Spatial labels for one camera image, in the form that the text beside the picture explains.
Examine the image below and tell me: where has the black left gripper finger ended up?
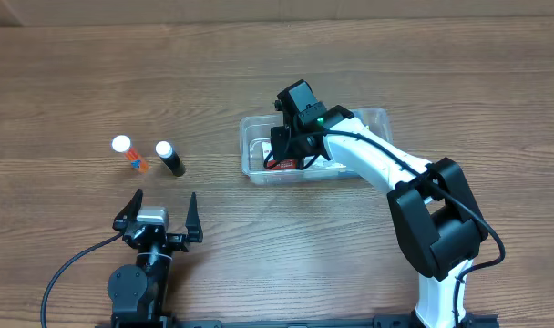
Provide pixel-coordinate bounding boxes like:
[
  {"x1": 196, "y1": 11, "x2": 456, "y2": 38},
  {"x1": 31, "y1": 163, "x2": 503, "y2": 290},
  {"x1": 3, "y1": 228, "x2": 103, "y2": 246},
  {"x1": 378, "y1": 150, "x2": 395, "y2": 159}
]
[
  {"x1": 112, "y1": 189, "x2": 143, "y2": 230},
  {"x1": 185, "y1": 192, "x2": 203, "y2": 242}
]

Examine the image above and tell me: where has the red medicine box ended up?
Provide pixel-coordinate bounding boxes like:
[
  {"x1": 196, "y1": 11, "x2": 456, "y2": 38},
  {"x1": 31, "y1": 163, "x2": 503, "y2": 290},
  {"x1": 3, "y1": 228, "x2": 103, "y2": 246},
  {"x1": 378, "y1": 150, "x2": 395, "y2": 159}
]
[{"x1": 262, "y1": 141, "x2": 299, "y2": 170}]

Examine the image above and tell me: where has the white plaster box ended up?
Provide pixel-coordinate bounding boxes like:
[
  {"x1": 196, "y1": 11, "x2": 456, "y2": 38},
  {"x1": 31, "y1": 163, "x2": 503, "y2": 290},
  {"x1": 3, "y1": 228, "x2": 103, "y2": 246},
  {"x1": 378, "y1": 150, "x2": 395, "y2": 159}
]
[{"x1": 309, "y1": 156, "x2": 347, "y2": 176}]

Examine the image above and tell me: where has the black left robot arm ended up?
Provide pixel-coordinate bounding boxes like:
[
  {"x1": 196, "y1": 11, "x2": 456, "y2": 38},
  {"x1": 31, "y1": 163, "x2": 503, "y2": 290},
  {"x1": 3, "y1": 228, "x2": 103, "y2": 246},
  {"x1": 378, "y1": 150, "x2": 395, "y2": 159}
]
[{"x1": 107, "y1": 190, "x2": 203, "y2": 327}]

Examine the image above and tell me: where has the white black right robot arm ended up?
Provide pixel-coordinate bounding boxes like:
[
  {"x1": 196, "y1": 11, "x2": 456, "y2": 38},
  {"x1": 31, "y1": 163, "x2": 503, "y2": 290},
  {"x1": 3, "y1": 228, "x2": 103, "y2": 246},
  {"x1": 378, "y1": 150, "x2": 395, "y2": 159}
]
[{"x1": 265, "y1": 104, "x2": 490, "y2": 327}]

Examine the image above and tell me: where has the orange tablet tube white cap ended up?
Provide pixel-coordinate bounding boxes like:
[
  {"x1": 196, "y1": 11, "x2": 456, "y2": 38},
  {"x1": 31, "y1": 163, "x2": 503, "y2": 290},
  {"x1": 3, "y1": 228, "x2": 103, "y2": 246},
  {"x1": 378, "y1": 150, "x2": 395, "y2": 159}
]
[{"x1": 111, "y1": 135, "x2": 149, "y2": 173}]

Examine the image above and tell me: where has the dark syrup bottle white cap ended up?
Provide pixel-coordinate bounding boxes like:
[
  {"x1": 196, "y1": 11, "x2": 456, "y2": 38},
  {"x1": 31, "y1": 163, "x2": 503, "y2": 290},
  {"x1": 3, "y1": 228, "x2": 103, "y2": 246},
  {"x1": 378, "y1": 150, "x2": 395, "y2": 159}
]
[{"x1": 155, "y1": 140, "x2": 186, "y2": 177}]

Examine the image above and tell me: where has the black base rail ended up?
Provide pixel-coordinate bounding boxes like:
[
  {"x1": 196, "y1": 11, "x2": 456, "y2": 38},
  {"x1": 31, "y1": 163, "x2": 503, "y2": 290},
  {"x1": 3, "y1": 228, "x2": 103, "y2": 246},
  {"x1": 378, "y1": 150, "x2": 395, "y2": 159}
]
[{"x1": 94, "y1": 312, "x2": 501, "y2": 328}]

